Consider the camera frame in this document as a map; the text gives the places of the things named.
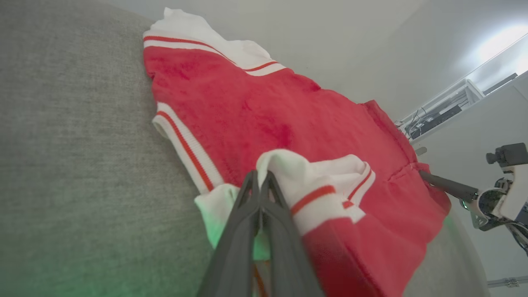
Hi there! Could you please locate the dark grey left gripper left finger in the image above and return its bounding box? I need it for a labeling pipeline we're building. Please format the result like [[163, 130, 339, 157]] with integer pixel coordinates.
[[197, 170, 261, 297]]

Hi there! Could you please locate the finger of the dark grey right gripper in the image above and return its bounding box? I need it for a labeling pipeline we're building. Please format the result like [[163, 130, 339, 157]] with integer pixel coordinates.
[[419, 170, 480, 203]]

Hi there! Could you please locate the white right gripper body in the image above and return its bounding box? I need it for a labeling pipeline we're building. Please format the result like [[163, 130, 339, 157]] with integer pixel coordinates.
[[462, 165, 528, 231]]

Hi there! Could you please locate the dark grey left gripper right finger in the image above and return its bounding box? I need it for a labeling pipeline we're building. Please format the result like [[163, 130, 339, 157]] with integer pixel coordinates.
[[261, 171, 325, 297]]

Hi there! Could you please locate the red and white striped garment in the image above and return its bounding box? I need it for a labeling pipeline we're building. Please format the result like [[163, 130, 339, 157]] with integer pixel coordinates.
[[142, 7, 452, 297]]

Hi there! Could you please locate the grey fabric sofa cushion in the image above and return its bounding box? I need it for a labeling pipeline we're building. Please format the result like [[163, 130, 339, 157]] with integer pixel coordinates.
[[0, 0, 491, 297]]

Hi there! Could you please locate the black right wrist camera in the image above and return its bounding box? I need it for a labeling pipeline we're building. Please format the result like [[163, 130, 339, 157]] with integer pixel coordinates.
[[486, 143, 528, 167]]

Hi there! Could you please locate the white shelf with cables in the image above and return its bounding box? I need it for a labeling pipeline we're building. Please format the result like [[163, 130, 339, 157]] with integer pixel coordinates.
[[395, 78, 485, 143]]

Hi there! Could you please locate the metal floor bracket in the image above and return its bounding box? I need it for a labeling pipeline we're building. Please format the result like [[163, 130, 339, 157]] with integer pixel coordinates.
[[487, 276, 521, 288]]

